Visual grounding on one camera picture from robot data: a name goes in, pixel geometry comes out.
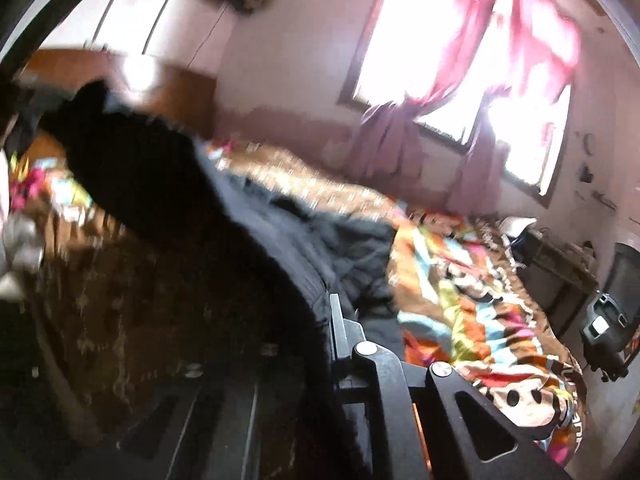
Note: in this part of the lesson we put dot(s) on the pink curtain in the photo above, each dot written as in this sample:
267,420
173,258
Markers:
475,170
395,135

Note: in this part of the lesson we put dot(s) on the black wall hook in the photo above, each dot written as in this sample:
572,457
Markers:
587,173

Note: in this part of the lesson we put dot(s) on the cluttered desk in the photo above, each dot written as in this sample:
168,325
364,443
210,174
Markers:
560,270

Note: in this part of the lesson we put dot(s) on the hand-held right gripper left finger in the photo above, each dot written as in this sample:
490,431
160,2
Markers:
220,425

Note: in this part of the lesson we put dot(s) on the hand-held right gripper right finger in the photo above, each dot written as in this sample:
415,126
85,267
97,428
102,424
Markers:
350,340

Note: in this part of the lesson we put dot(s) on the black clothes pile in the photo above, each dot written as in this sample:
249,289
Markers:
25,115

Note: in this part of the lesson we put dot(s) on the wooden headboard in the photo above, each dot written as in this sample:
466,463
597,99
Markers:
192,95

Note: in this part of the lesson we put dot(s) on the colourful printed blanket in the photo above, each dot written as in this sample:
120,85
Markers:
475,310

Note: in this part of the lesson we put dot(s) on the brown framed window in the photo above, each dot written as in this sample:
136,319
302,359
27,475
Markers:
400,35

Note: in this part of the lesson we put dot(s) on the black office chair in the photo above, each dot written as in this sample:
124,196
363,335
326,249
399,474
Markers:
610,310

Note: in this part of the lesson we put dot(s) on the white wall pipe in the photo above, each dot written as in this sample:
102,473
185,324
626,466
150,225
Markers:
160,15
112,10

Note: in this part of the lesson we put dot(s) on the white bag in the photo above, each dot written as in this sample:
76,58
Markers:
517,227

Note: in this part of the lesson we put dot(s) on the navy padded jacket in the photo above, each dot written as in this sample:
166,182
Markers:
150,175

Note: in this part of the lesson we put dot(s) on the pink fluffy cloth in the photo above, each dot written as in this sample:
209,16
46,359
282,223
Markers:
20,255

